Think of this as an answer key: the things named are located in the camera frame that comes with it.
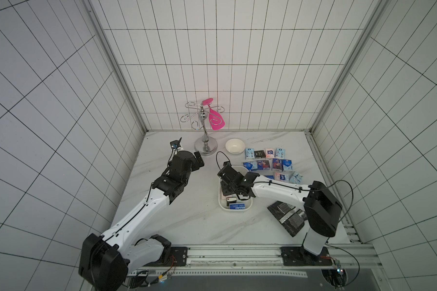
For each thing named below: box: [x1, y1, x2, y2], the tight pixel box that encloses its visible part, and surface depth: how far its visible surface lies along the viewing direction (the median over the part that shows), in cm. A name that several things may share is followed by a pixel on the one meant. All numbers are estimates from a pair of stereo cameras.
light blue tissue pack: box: [245, 147, 255, 160], surface depth 108 cm
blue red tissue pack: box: [256, 160, 271, 171], surface depth 102 cm
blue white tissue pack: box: [242, 161, 258, 172], surface depth 102 cm
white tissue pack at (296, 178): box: [288, 171, 304, 185], surface depth 97 cm
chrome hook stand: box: [180, 101, 226, 157], surface depth 100 cm
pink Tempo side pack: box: [265, 147, 275, 159], surface depth 106 cm
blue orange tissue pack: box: [272, 158, 284, 170], surface depth 102 cm
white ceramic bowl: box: [225, 138, 246, 155], surface depth 109 cm
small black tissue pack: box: [254, 149, 266, 159], surface depth 108 cm
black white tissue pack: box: [226, 197, 238, 207], surface depth 85 cm
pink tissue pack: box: [274, 172, 289, 183], surface depth 97 cm
